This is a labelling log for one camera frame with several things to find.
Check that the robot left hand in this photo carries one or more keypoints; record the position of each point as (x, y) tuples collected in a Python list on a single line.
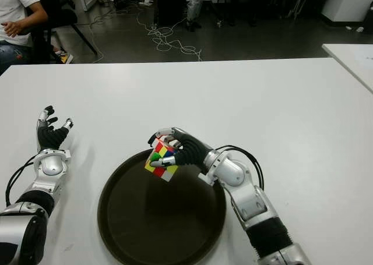
[(52, 137)]

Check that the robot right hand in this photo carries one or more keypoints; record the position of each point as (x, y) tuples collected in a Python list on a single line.
[(192, 151)]

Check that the multicoloured Rubik's cube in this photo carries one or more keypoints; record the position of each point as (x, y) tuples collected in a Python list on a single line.
[(163, 171)]

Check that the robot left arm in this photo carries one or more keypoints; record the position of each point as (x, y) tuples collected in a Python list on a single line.
[(51, 166)]

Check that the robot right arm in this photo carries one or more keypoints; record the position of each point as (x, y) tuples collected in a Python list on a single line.
[(233, 171)]

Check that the dark brown round plate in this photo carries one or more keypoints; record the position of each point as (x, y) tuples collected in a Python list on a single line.
[(161, 218)]

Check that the black office chair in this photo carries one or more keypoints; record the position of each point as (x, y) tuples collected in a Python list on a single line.
[(61, 14)]

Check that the seated person white shirt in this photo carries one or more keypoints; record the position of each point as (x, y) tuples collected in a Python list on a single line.
[(14, 3)]

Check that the black cabinet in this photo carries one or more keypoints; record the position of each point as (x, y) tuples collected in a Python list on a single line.
[(172, 3)]

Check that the white power strip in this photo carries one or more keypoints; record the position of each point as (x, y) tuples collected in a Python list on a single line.
[(145, 2)]

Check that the white side table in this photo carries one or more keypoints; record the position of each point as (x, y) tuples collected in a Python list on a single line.
[(348, 56)]

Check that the white scrap on floor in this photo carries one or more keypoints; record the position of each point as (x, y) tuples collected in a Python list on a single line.
[(360, 29)]

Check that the white pedestal block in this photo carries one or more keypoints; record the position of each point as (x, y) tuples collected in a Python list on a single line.
[(346, 3)]

